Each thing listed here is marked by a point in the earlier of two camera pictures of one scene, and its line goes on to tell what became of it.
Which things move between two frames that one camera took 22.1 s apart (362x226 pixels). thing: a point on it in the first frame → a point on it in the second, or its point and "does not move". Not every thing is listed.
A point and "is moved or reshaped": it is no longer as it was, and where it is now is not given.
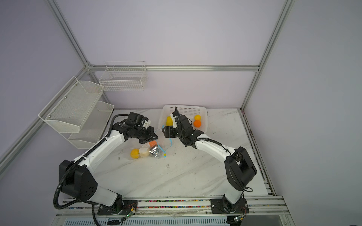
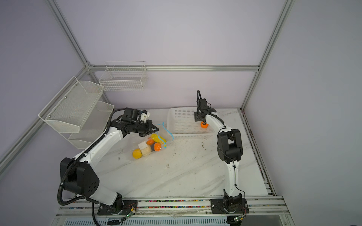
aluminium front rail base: [254, 211] does not move
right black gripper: [168, 131] → [196, 116]
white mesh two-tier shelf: [76, 113] does not move
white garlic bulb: [144, 152] does not move
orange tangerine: [197, 123] → [205, 126]
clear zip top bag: [156, 148] is moved or reshaped
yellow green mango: [169, 121] → [158, 138]
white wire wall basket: [121, 76] does not move
